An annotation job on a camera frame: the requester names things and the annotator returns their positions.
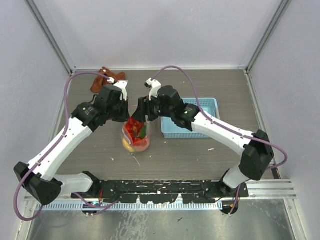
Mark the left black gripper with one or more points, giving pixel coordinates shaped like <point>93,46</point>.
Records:
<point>125,115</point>

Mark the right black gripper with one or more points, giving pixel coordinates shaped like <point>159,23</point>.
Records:
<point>141,110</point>

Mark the red strawberry bunch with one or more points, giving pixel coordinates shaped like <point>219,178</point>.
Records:
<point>135,135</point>

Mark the green grape bunch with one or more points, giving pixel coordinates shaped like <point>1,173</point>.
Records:
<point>143,132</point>

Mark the clear zip top bag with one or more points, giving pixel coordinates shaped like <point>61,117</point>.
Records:
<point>136,137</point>

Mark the yellow apple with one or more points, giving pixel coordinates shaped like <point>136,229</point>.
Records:
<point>127,146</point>

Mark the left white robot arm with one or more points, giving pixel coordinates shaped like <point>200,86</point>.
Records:
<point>42,180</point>

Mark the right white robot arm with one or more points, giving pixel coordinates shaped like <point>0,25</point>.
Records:
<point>253,148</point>

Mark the brown cloth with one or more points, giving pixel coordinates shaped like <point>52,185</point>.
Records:
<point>100,81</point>

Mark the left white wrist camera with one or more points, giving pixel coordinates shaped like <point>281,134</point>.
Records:
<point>122,84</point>

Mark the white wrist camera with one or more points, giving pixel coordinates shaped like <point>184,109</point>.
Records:
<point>153,86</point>
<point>122,84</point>

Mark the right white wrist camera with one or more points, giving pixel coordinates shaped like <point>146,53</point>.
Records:
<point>153,86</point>

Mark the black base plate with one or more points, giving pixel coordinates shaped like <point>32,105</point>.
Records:
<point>162,191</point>

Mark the aluminium frame post left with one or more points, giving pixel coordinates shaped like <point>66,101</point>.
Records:
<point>34,9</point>

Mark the aluminium frame post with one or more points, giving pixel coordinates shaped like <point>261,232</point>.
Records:
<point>279,12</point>
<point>34,9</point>

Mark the white slotted cable duct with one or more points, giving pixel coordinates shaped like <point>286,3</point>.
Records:
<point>176,206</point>

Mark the aluminium frame post right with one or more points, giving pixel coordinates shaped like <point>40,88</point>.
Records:
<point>279,12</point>

